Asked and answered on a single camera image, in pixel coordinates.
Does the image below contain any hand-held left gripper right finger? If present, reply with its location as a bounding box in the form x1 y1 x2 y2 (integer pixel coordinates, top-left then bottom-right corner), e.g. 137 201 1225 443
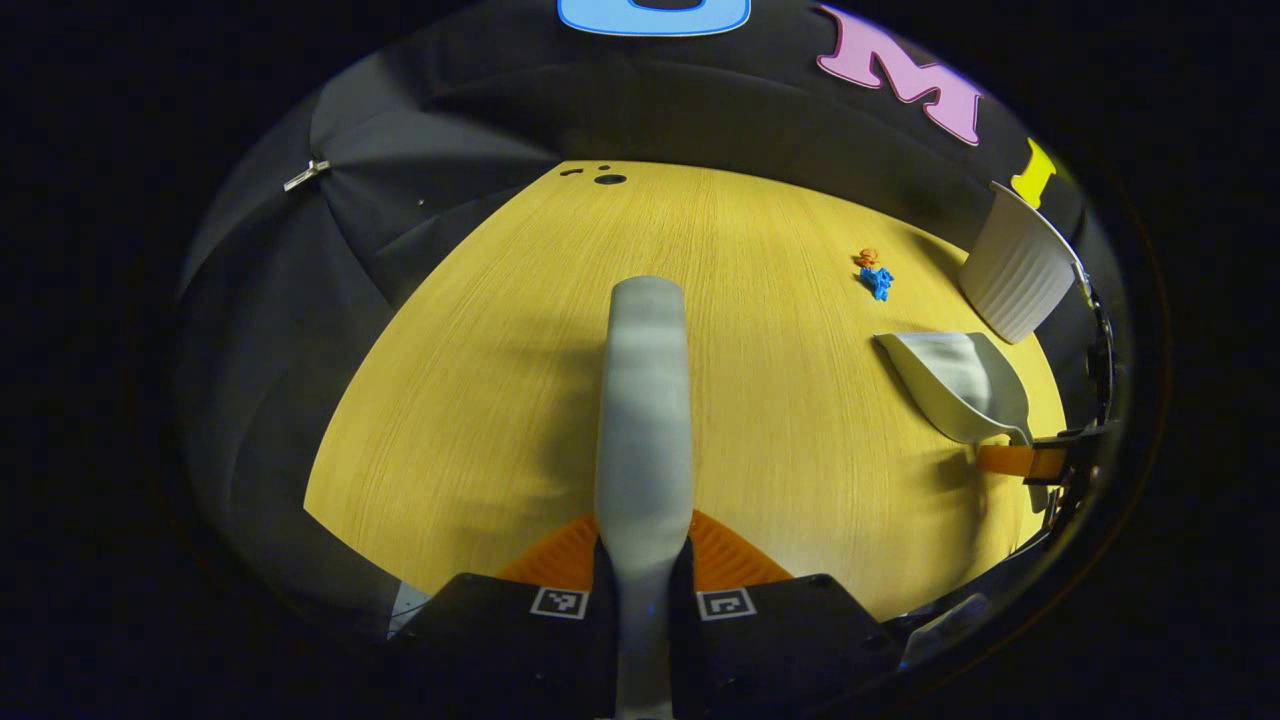
670 508 903 720

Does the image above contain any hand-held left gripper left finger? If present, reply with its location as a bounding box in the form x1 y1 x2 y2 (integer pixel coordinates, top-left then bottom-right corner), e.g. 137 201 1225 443
388 510 617 720

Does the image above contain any white dustpan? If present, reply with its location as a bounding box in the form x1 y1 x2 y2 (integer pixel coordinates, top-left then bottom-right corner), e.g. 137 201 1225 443
874 331 1037 448

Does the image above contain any white ribbed garbage bin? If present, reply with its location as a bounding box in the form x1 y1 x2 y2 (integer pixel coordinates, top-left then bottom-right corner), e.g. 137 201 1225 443
958 181 1083 345

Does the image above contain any small white broom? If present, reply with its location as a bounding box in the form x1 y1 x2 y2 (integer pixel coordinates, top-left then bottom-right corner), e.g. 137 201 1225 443
594 276 694 720

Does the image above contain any wooden desktop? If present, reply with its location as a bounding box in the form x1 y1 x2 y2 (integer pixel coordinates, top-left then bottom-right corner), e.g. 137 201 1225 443
303 159 1070 624

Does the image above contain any black backdrop cloth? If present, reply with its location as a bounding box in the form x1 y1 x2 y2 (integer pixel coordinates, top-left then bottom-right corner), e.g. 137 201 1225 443
172 0 1101 641

